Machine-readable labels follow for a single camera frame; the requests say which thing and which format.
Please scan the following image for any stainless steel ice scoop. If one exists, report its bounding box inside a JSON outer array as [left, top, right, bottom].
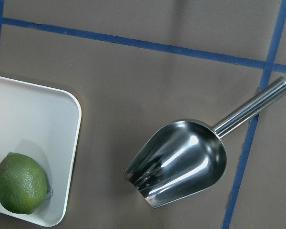
[[124, 77, 286, 208]]

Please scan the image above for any beige plastic tray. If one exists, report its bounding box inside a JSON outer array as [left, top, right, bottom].
[[0, 77, 82, 227]]

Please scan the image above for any green lime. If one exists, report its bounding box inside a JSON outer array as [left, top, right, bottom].
[[0, 152, 48, 215]]

